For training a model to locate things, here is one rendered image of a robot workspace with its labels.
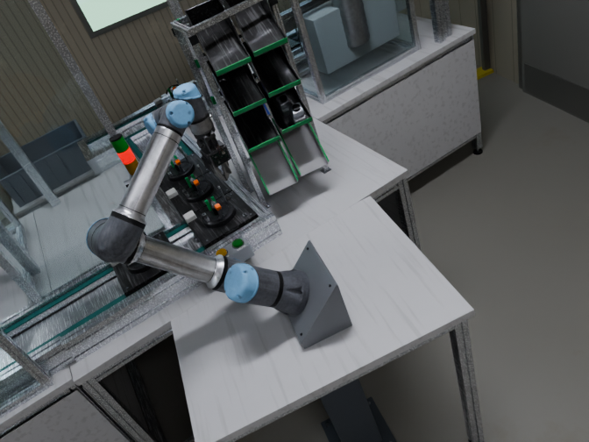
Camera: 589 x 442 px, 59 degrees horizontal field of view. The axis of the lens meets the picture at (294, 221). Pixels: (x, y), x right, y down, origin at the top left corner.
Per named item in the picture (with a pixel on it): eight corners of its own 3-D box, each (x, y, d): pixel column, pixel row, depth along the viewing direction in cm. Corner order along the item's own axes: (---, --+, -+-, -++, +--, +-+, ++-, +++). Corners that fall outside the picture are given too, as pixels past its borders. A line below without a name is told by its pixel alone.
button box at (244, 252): (255, 254, 195) (249, 243, 192) (207, 285, 190) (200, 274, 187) (247, 245, 201) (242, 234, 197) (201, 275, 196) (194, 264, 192)
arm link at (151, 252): (254, 304, 167) (84, 255, 141) (236, 295, 180) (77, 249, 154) (266, 268, 168) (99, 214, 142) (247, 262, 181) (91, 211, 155)
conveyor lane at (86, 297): (266, 232, 210) (257, 215, 204) (74, 351, 191) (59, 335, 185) (237, 204, 232) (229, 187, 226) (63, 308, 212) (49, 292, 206)
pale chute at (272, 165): (298, 181, 208) (298, 179, 203) (268, 196, 207) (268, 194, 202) (267, 122, 211) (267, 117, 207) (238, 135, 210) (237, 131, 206)
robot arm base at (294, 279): (314, 295, 159) (287, 289, 154) (291, 326, 166) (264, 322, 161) (301, 260, 169) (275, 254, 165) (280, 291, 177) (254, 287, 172)
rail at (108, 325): (282, 233, 207) (273, 213, 200) (77, 362, 186) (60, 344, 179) (276, 227, 211) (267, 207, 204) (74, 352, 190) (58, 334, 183)
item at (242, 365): (475, 316, 155) (474, 310, 153) (201, 455, 147) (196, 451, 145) (372, 201, 210) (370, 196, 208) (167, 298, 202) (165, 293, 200)
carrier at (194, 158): (213, 172, 241) (202, 150, 234) (168, 198, 236) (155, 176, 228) (195, 154, 260) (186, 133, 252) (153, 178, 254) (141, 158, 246)
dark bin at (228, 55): (251, 61, 178) (247, 46, 171) (217, 77, 176) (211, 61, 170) (223, 13, 191) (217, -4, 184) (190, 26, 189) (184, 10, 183)
